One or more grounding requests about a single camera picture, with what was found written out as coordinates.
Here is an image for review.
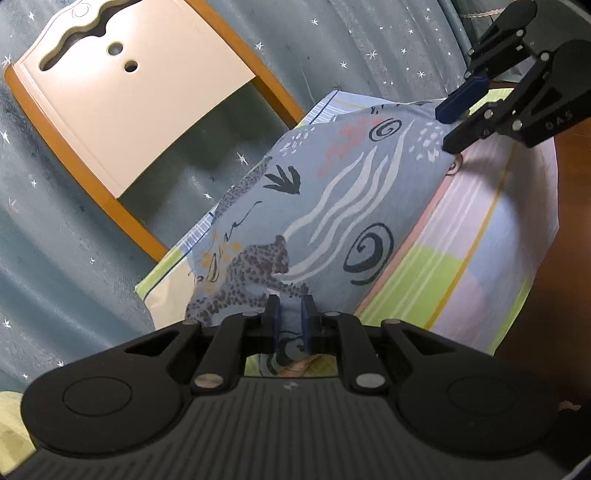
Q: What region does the pastel striped cloth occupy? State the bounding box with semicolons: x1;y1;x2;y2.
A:
135;89;562;357

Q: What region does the white and wood headboard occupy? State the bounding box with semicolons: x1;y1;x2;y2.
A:
4;0;306;263

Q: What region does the blue patterned pillowcase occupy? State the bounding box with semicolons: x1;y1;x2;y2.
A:
185;99;465;376

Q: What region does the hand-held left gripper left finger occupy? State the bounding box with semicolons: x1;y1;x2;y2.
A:
124;294;282;394

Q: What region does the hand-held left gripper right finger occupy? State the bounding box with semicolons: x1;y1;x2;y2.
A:
300;294;452;394

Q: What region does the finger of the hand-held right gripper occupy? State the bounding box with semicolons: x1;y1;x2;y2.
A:
435;0;540;124
442;40;591;154

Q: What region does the blue star-print curtain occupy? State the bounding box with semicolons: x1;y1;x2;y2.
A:
0;0;515;398

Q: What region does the yellow-green fleece blanket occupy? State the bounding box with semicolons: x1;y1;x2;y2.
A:
0;390;37;464

